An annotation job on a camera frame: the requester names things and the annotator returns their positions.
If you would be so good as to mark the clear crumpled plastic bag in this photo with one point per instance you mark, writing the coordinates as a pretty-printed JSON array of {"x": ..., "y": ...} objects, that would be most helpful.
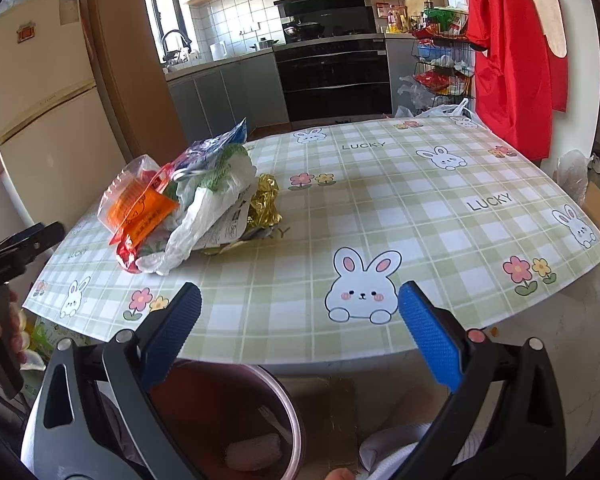
[{"x": 414, "y": 92}]

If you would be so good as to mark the black built-in oven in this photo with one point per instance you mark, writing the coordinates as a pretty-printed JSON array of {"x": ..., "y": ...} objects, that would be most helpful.
[{"x": 335, "y": 80}]

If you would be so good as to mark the red hanging garment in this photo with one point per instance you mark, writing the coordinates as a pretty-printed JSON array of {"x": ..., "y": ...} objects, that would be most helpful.
[{"x": 510, "y": 60}]

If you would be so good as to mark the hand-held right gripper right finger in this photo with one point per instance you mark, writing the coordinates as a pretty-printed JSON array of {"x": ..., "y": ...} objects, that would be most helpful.
[{"x": 430, "y": 340}]

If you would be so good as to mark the orange snack packet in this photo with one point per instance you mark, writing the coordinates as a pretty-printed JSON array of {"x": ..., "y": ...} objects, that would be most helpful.
[{"x": 140, "y": 207}]

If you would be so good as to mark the person's left hand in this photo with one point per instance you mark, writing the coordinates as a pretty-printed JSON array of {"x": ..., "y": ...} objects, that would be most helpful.
[{"x": 19, "y": 330}]

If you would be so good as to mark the steel pot with lid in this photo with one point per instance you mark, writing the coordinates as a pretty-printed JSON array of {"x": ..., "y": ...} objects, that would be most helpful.
[{"x": 265, "y": 44}]

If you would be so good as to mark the white plastic fork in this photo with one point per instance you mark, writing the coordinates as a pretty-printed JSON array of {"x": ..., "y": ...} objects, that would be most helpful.
[{"x": 274, "y": 422}]

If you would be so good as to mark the paper note on refrigerator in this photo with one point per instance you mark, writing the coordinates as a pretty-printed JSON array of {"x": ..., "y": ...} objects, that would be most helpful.
[{"x": 68, "y": 9}]

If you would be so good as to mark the red fridge magnet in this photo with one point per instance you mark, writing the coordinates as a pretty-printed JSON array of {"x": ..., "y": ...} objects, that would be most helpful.
[{"x": 26, "y": 32}]

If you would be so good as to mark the white printed paper wrapper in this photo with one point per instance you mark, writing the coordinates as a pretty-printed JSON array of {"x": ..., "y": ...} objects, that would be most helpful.
[{"x": 226, "y": 232}]

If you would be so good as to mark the white plastic bag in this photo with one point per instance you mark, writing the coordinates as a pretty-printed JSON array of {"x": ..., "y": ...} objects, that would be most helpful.
[{"x": 200, "y": 215}]

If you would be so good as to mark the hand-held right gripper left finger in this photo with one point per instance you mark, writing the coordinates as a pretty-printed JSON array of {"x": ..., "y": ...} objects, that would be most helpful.
[{"x": 172, "y": 335}]

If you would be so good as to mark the black wok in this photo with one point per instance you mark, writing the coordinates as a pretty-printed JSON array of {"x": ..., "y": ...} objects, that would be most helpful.
[{"x": 302, "y": 30}]

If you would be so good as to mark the person's white clothing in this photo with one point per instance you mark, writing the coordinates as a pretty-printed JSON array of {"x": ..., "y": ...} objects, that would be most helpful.
[{"x": 400, "y": 450}]

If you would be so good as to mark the brown wooden partition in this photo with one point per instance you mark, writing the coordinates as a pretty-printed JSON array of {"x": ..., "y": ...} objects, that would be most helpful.
[{"x": 130, "y": 60}]

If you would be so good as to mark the black kitchen faucet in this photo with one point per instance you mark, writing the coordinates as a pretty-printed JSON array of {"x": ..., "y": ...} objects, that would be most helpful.
[{"x": 176, "y": 42}]

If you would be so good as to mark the white shopping bag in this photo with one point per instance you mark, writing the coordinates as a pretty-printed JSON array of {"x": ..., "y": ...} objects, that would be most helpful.
[{"x": 447, "y": 109}]

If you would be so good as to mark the grey lower kitchen cabinets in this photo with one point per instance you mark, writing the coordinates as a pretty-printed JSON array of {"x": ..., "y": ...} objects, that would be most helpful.
[{"x": 230, "y": 90}]

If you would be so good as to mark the gold foil wrapper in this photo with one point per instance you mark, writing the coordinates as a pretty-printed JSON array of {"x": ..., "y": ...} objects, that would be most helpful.
[{"x": 265, "y": 205}]

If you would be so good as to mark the black range hood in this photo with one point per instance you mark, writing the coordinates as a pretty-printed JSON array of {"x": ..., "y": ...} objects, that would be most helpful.
[{"x": 330, "y": 10}]

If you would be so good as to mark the brown trash bin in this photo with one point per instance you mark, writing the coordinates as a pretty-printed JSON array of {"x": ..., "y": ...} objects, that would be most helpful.
[{"x": 220, "y": 410}]

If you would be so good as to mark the cream refrigerator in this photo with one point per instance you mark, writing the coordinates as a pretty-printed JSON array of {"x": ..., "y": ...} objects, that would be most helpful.
[{"x": 45, "y": 110}]

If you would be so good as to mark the white kettle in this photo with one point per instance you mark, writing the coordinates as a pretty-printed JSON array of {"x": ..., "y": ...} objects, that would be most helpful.
[{"x": 218, "y": 51}]

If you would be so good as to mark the blue purple snack packet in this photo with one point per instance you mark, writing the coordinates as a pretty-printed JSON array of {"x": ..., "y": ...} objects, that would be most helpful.
[{"x": 215, "y": 147}]

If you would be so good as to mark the green checked rabbit tablecloth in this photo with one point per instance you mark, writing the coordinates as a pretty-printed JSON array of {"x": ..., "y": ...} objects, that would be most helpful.
[{"x": 380, "y": 210}]

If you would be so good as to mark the clear plastic bag by box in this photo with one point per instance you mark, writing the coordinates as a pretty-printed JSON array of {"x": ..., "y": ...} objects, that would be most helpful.
[{"x": 574, "y": 172}]

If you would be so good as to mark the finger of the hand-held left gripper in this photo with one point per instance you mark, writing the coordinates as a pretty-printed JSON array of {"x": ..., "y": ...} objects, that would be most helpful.
[{"x": 40, "y": 237}]

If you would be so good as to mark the dark framed window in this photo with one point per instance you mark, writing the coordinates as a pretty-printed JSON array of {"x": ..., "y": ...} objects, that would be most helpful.
[{"x": 167, "y": 5}]

